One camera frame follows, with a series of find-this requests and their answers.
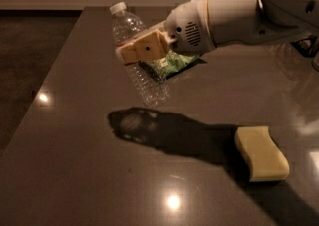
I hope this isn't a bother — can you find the clear plastic water bottle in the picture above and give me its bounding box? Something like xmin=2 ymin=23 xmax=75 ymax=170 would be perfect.
xmin=110 ymin=2 xmax=168 ymax=108

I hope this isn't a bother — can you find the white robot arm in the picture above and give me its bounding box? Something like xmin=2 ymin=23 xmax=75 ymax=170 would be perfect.
xmin=116 ymin=0 xmax=319 ymax=65

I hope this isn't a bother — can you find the black tray with items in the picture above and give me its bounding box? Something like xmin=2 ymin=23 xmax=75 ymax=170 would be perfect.
xmin=291 ymin=35 xmax=319 ymax=58

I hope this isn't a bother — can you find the yellow sponge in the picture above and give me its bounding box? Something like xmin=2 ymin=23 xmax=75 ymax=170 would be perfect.
xmin=234 ymin=126 xmax=290 ymax=182

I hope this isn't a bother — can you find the green chip bag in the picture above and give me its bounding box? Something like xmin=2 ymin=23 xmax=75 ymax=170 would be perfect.
xmin=140 ymin=51 xmax=200 ymax=79

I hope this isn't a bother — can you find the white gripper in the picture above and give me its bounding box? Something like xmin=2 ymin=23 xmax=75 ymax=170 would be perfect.
xmin=116 ymin=0 xmax=260 ymax=65

